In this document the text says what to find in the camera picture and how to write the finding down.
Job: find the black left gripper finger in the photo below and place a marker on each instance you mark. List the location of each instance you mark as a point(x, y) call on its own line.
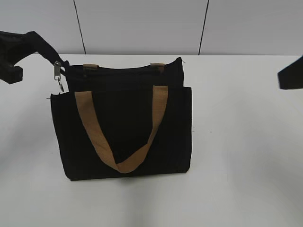
point(15, 47)
point(10, 74)

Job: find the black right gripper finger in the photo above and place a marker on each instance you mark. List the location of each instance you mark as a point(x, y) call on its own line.
point(291, 77)

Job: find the silver metal zipper pull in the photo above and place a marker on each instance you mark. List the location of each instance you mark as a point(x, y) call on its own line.
point(58, 74)

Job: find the black tote bag tan handles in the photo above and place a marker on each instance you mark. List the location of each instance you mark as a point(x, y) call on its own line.
point(124, 122)

